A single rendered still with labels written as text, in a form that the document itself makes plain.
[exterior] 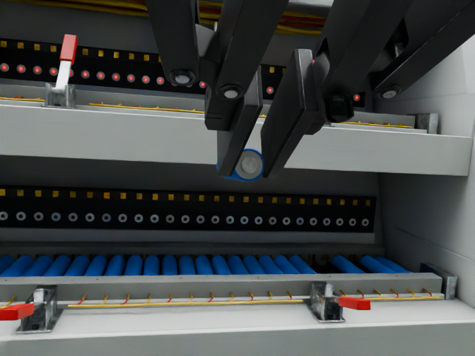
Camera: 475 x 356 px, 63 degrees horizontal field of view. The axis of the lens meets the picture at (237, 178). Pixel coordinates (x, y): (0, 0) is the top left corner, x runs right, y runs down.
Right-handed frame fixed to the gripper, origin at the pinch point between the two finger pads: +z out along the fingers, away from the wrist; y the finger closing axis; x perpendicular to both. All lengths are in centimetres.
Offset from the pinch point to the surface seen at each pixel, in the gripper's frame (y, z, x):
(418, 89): -29.5, 24.4, -21.8
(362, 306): -11.7, 15.5, 7.5
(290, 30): -12.7, 27.1, -32.8
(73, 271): 13.9, 28.2, 2.5
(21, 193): 22.3, 33.2, -7.9
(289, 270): -10.0, 29.0, 2.3
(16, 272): 19.6, 28.6, 2.4
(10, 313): 14.6, 14.8, 7.5
